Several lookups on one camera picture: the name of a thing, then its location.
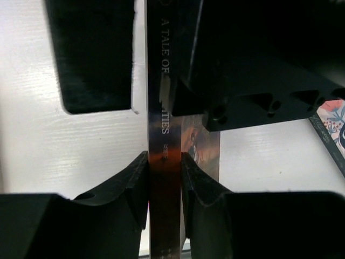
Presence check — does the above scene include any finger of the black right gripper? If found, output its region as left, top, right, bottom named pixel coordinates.
left=45, top=0, right=135, bottom=114
left=172, top=1, right=344, bottom=131

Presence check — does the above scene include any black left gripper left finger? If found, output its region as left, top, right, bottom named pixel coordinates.
left=1, top=152, right=148, bottom=258

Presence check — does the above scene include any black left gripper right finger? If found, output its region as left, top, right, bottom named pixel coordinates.
left=181, top=153, right=344, bottom=258

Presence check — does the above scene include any A Tale of Two Cities book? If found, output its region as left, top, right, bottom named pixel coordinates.
left=146, top=1, right=220, bottom=258

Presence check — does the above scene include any Little Women book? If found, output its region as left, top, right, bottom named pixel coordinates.
left=309, top=99, right=345, bottom=176

